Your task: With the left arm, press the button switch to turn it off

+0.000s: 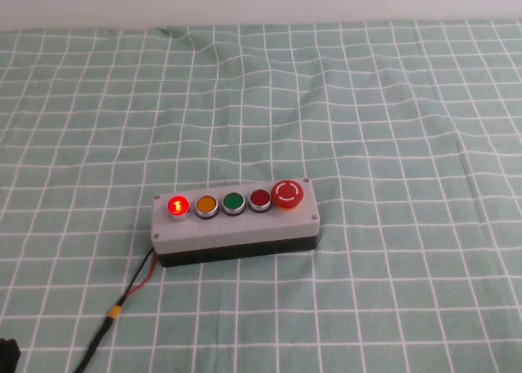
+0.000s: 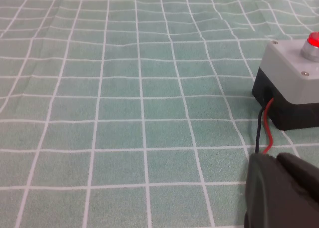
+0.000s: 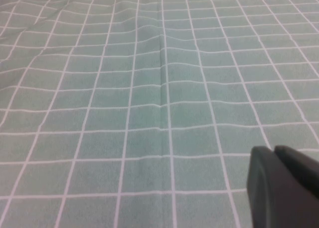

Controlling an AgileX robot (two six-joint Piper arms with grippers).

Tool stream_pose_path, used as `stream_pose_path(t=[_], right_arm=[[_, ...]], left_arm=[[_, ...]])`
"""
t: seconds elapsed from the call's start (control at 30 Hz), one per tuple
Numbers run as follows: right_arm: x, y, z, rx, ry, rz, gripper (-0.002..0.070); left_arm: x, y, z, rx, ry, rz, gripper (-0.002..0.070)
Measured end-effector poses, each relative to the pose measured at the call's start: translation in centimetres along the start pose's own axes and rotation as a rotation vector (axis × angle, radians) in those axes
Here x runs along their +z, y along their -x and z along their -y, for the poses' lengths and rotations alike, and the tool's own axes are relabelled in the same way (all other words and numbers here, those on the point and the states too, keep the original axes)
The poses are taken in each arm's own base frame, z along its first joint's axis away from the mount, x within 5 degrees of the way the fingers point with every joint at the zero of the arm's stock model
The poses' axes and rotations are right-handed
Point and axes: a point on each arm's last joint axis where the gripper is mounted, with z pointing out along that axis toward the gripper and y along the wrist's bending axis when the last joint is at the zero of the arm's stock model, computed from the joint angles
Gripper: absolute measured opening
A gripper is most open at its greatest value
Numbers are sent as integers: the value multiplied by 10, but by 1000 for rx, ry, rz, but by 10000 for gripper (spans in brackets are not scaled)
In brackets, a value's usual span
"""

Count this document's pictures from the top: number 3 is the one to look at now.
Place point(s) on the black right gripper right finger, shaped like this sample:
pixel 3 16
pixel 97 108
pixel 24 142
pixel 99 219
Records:
pixel 301 173

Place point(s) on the green white-checked tablecloth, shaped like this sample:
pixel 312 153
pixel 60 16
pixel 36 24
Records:
pixel 124 100

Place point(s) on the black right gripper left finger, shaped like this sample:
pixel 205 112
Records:
pixel 264 193

